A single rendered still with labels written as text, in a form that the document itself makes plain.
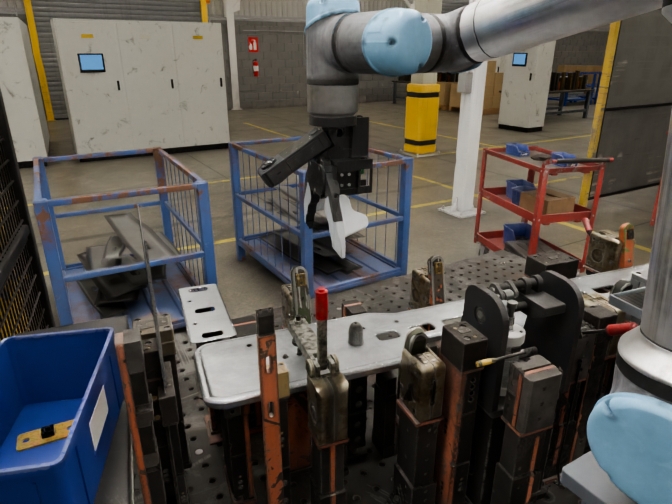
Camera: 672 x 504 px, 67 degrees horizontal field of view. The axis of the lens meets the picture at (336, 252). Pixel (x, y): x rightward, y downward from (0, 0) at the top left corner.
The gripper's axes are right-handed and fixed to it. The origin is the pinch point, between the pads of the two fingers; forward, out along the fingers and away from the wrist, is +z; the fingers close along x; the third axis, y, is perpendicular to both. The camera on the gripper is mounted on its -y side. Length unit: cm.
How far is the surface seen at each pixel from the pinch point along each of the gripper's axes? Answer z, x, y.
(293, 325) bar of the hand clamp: 21.8, 13.3, -1.3
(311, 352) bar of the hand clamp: 21.8, 2.8, -1.1
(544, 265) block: 27, 28, 76
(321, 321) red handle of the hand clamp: 13.7, -0.7, -0.3
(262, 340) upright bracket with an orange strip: 14.3, -2.1, -10.9
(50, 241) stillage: 53, 183, -68
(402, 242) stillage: 91, 209, 133
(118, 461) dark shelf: 26.1, -7.5, -34.0
